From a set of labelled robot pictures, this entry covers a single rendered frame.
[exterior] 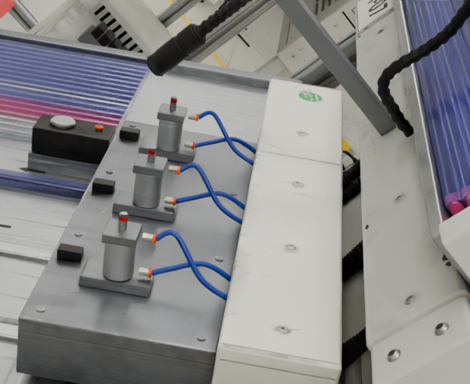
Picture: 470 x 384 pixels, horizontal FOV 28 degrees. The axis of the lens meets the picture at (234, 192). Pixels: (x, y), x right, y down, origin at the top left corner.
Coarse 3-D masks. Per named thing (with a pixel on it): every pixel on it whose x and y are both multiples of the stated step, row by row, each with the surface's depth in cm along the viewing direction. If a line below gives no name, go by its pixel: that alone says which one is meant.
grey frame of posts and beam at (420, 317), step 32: (352, 32) 123; (384, 32) 103; (320, 64) 122; (384, 64) 95; (384, 160) 76; (416, 160) 72; (384, 192) 71; (416, 192) 68; (384, 224) 67; (416, 224) 64; (384, 256) 64; (416, 256) 61; (384, 288) 60; (416, 288) 58; (448, 288) 55; (384, 320) 57; (416, 320) 56; (448, 320) 54; (384, 352) 55; (416, 352) 53; (448, 352) 52
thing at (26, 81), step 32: (0, 64) 114; (32, 64) 115; (64, 64) 117; (96, 64) 118; (128, 64) 120; (0, 96) 106; (32, 96) 107; (64, 96) 108; (96, 96) 110; (128, 96) 111; (0, 128) 99
